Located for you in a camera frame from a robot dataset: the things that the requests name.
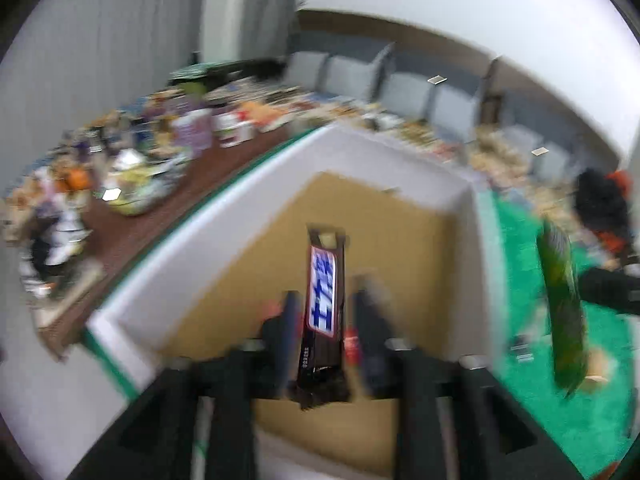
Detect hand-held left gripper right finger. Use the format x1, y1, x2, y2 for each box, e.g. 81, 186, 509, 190
351, 280, 583, 480

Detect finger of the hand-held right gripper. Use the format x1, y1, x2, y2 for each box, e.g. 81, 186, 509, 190
577, 266, 640, 317

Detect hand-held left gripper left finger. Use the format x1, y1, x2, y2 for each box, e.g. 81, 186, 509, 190
67, 290, 304, 480

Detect brown chocolate bar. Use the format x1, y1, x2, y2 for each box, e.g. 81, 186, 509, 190
287, 224, 352, 411

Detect green snack packet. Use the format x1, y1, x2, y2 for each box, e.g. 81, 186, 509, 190
536, 217, 588, 401

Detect white cardboard box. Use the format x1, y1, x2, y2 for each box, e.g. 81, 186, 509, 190
85, 122, 507, 480

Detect pile of assorted snacks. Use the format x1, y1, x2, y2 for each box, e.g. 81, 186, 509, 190
5, 77, 621, 301

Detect red snack packet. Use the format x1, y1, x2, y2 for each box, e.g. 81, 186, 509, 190
342, 327, 364, 367

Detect tan snack packet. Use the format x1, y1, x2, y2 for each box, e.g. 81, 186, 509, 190
580, 352, 618, 393

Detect small dark packet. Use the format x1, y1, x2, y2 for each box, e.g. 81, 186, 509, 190
507, 335, 536, 363

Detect green table mat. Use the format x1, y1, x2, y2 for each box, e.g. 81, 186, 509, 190
82, 130, 638, 478

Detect row of grey chairs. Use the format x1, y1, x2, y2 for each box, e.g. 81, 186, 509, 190
282, 42, 576, 181

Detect dark green bin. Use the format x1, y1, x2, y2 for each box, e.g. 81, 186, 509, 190
167, 60, 286, 92

